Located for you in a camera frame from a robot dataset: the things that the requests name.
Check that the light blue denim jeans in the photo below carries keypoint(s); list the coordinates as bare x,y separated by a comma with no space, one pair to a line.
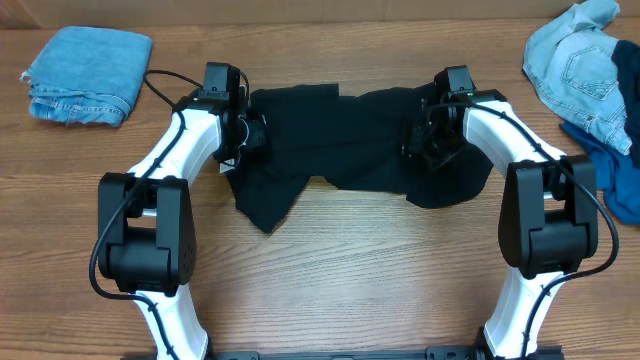
569,63

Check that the navy blue garment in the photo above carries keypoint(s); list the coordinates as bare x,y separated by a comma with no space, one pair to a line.
626,58

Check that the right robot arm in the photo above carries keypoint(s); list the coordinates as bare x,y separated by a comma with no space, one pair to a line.
547,223

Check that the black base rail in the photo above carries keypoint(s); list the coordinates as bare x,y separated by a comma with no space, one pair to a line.
430,353

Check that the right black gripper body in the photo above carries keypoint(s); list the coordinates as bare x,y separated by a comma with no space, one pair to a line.
417,138

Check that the folded blue jeans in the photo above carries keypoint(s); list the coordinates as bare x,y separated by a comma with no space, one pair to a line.
88,75

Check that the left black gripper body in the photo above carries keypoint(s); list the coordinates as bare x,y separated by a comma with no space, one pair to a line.
255,134

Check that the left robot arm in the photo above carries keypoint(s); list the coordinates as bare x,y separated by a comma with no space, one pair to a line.
146,248

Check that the black t-shirt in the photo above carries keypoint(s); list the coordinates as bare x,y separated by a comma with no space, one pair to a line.
354,143

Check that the royal blue garment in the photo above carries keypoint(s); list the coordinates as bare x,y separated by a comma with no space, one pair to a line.
616,175

